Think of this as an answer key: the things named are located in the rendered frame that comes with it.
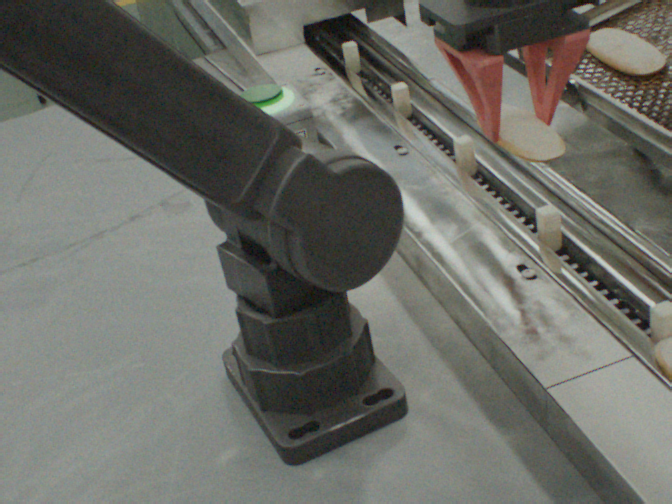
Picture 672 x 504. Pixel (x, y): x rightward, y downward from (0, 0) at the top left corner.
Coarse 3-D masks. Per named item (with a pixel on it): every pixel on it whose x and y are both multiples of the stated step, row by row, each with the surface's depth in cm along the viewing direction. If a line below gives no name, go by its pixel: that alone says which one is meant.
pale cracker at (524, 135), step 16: (512, 112) 73; (528, 112) 73; (512, 128) 71; (528, 128) 71; (544, 128) 70; (512, 144) 70; (528, 144) 69; (544, 144) 69; (560, 144) 69; (528, 160) 69; (544, 160) 68
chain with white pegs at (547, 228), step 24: (312, 24) 120; (336, 48) 116; (360, 72) 109; (384, 96) 102; (408, 96) 96; (408, 120) 97; (456, 144) 84; (528, 216) 78; (552, 216) 72; (552, 240) 73; (576, 264) 72; (600, 288) 69; (624, 312) 66; (648, 336) 64
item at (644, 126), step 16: (608, 0) 92; (624, 0) 93; (640, 0) 92; (656, 0) 92; (592, 16) 93; (608, 16) 92; (624, 16) 92; (656, 16) 90; (576, 64) 87; (576, 80) 83; (592, 80) 85; (608, 80) 84; (624, 80) 83; (640, 80) 82; (592, 96) 81; (608, 96) 81; (656, 96) 79; (608, 112) 80; (624, 112) 77; (640, 128) 76; (656, 128) 73
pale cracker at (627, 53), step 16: (608, 32) 88; (624, 32) 87; (592, 48) 87; (608, 48) 86; (624, 48) 85; (640, 48) 84; (608, 64) 85; (624, 64) 83; (640, 64) 82; (656, 64) 82
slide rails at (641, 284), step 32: (384, 64) 106; (416, 96) 98; (416, 128) 92; (448, 128) 91; (448, 160) 86; (480, 160) 85; (480, 192) 80; (512, 192) 80; (544, 192) 79; (512, 224) 76; (576, 224) 74; (544, 256) 71; (608, 256) 70; (576, 288) 67; (640, 288) 66; (608, 320) 64; (640, 352) 61
